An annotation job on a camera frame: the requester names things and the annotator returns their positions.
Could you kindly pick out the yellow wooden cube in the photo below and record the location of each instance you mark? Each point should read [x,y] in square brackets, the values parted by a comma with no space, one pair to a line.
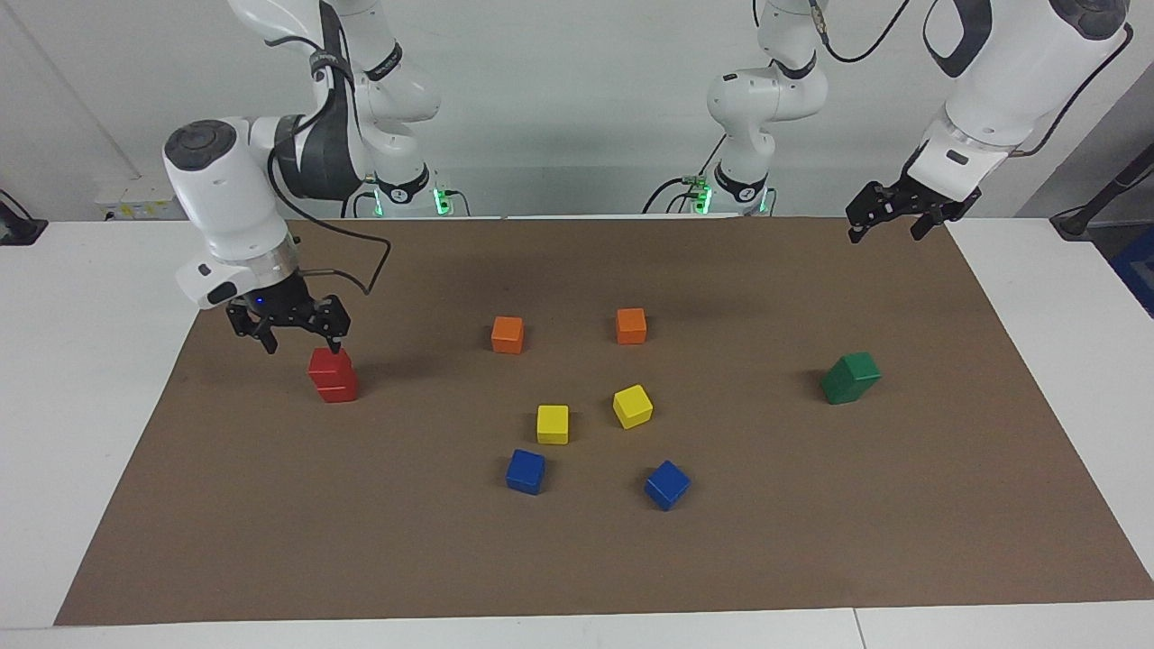
[632,406]
[553,425]

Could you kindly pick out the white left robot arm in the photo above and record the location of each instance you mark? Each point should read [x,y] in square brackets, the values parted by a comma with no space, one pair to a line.
[1001,81]

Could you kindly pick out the orange wooden cube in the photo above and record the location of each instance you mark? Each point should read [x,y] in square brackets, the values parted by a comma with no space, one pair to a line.
[631,326]
[508,336]

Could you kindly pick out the black stand pole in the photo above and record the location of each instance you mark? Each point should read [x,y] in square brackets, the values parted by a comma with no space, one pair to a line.
[1077,221]

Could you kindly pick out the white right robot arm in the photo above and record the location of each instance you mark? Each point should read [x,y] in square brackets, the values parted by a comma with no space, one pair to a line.
[225,198]

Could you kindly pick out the blue wooden cube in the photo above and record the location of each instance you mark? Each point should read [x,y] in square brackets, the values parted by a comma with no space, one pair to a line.
[667,485]
[526,471]

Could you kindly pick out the red wooden cube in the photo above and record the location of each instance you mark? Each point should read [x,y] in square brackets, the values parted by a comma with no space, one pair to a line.
[341,395]
[329,365]

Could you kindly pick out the green wooden cube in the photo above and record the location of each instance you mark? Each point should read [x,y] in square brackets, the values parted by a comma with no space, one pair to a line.
[856,368]
[843,396]

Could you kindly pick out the brown table mat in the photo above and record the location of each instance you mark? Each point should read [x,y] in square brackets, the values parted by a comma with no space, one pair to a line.
[361,541]

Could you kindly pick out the blue crate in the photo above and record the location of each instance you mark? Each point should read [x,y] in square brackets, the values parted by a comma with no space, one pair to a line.
[1138,270]

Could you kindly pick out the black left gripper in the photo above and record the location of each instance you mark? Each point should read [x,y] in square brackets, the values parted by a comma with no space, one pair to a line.
[911,196]

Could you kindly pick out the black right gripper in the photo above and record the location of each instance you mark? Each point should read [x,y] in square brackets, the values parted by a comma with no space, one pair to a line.
[288,311]

